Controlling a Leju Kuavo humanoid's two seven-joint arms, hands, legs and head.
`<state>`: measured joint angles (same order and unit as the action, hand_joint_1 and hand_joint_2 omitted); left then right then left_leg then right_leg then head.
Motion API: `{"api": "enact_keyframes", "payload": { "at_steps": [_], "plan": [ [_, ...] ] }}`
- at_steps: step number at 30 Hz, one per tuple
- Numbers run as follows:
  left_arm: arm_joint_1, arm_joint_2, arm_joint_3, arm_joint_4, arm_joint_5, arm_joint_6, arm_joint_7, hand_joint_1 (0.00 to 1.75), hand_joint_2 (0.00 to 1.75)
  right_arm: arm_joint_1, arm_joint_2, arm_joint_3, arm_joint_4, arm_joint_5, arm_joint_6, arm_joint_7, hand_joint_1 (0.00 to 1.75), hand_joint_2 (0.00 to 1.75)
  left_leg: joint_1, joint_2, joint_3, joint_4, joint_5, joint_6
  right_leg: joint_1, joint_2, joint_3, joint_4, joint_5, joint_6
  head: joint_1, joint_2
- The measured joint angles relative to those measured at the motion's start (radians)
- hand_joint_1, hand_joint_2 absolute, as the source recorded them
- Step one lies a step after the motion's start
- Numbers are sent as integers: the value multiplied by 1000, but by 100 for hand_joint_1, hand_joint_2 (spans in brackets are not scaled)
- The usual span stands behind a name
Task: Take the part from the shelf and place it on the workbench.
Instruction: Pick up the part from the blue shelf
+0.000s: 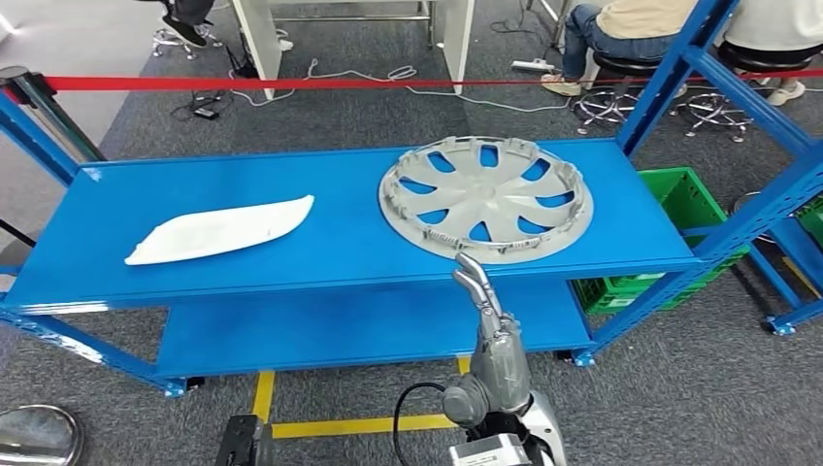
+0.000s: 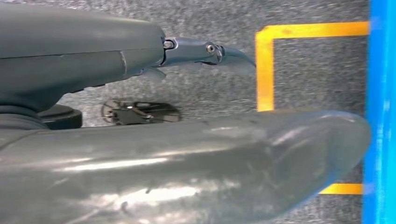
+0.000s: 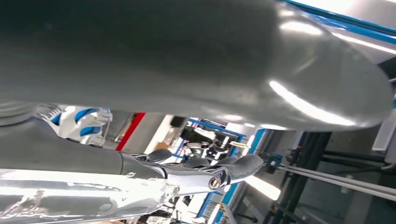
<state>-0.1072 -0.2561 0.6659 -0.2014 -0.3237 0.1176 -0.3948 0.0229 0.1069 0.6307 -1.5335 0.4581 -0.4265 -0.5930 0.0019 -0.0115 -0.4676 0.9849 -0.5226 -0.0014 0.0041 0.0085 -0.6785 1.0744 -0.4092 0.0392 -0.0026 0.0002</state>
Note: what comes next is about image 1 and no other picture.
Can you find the white curved plastic trim part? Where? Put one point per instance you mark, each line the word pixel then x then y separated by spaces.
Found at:
pixel 212 231

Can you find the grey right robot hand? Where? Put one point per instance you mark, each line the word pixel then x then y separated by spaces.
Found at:
pixel 501 373

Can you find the grey plastic wheel cover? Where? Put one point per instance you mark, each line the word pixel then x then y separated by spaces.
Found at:
pixel 485 193

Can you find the blue metal shelf rack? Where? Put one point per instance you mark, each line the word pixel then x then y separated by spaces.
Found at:
pixel 787 257
pixel 334 334

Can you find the person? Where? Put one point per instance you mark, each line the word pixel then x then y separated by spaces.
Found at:
pixel 643 26
pixel 186 16
pixel 771 22

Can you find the red barrier belt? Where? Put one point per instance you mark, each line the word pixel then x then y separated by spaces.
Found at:
pixel 321 83

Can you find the black pole stanchion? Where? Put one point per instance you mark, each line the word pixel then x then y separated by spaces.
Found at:
pixel 16 233

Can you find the green plastic crate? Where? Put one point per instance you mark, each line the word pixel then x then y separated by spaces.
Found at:
pixel 617 296
pixel 675 199
pixel 813 225

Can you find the black round stool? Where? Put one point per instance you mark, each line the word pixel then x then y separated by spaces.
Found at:
pixel 714 116
pixel 627 64

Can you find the white power strip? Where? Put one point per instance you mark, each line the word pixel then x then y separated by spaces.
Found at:
pixel 532 65

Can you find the white desk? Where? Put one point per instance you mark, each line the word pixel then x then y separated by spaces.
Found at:
pixel 260 38

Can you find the chrome stanchion with black head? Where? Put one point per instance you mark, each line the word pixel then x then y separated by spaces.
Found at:
pixel 51 109

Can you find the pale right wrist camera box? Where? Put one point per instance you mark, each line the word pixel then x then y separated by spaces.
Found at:
pixel 492 453

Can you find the chrome stanchion with round base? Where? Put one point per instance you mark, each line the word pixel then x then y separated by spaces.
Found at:
pixel 38 437

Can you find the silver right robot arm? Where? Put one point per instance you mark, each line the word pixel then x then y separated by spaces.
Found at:
pixel 546 431

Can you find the chrome stool base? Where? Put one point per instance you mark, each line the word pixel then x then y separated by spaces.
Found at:
pixel 186 46

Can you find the chrome stanchion base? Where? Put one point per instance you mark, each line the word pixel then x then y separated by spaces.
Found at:
pixel 749 206

